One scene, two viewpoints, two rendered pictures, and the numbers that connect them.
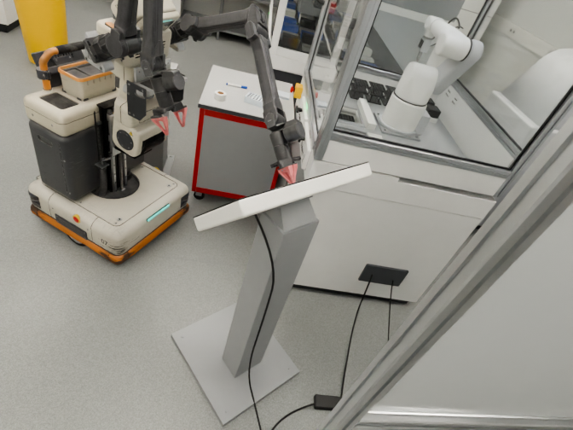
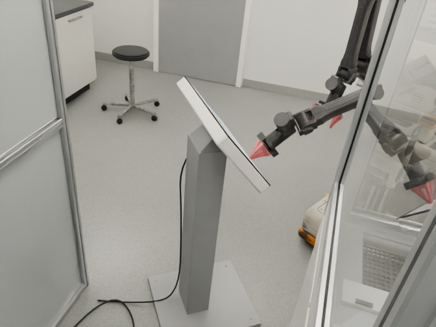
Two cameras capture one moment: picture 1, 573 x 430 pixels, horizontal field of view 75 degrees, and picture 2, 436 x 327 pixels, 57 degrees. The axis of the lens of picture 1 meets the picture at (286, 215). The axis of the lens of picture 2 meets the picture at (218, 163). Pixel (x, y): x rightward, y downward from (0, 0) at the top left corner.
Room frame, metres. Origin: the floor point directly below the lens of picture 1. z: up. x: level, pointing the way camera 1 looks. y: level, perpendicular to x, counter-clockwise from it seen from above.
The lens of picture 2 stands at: (1.62, -1.22, 1.82)
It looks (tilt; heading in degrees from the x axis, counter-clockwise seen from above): 33 degrees down; 117
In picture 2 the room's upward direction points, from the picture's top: 6 degrees clockwise
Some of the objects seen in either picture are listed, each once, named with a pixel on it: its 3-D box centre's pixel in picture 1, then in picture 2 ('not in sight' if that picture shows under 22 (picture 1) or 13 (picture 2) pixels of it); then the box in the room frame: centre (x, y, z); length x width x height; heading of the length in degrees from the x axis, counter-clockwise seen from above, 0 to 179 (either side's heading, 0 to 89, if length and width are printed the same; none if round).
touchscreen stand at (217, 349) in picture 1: (253, 296); (209, 233); (0.97, 0.02, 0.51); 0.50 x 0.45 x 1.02; 50
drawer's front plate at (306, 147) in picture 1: (304, 144); not in sight; (1.68, 0.02, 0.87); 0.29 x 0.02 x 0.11; 13
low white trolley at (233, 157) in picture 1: (241, 142); not in sight; (2.32, 0.48, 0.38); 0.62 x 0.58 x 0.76; 13
